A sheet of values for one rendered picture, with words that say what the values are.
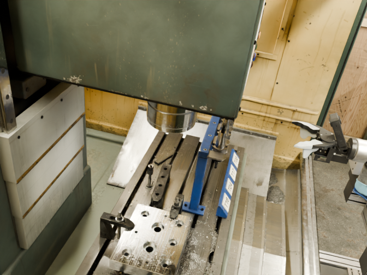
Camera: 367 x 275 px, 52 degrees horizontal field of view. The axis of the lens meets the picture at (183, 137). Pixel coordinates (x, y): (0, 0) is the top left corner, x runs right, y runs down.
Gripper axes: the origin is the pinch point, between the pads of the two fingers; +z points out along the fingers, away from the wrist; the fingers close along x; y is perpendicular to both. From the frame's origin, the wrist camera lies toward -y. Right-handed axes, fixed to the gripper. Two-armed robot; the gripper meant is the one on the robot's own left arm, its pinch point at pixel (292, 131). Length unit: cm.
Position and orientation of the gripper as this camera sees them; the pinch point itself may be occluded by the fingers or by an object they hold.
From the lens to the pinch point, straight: 128.7
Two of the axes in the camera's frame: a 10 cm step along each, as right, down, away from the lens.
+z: -9.7, -2.0, 1.0
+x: 2.0, -5.3, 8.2
